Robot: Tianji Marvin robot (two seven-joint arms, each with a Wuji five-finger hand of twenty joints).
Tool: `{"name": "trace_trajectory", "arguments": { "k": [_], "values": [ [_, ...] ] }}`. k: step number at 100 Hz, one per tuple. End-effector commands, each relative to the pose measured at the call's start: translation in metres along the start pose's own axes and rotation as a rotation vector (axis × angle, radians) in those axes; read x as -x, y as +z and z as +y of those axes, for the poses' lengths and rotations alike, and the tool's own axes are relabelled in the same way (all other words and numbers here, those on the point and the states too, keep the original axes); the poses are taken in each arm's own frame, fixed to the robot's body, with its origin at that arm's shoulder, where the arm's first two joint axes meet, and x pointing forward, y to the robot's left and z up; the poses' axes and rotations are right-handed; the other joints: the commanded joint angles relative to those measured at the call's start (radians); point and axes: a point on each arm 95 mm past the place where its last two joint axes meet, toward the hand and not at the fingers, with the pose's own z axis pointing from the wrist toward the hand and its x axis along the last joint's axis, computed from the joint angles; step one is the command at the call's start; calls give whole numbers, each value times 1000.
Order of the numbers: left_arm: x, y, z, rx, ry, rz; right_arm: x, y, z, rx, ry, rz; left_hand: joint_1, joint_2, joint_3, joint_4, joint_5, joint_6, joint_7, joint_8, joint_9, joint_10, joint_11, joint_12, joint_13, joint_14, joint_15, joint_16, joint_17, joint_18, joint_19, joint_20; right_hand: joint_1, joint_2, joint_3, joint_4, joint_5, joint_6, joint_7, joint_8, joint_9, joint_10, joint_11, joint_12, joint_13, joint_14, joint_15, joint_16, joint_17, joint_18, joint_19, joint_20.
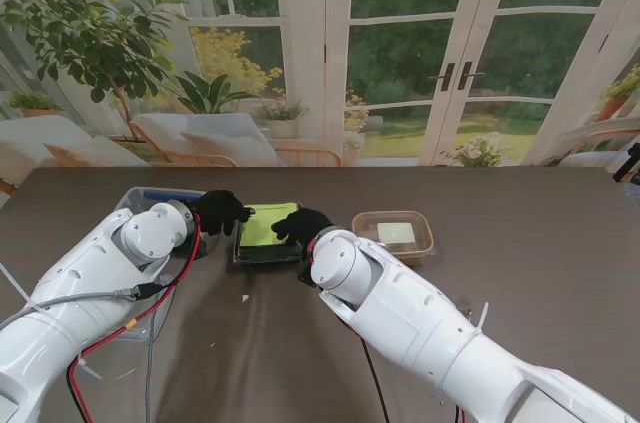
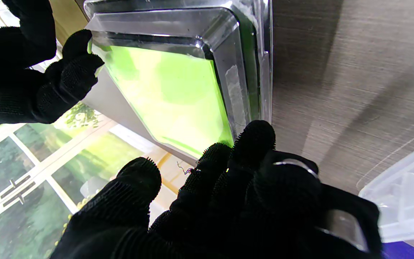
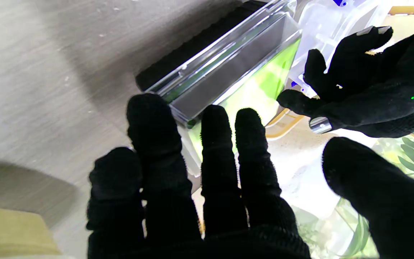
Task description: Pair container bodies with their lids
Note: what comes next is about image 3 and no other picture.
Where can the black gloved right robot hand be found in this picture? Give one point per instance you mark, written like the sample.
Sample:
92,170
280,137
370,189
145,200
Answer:
207,216

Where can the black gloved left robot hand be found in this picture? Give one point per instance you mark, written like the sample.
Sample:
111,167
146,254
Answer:
390,90

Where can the clear container with blue clips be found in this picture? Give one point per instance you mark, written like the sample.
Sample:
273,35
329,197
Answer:
332,21

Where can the clear lid with green paper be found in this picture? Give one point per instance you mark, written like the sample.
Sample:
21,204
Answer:
235,72

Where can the black plastic ridged tray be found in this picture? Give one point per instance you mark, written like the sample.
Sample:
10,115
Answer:
192,46

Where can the tan kraft paper bowl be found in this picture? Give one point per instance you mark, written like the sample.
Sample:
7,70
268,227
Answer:
13,233

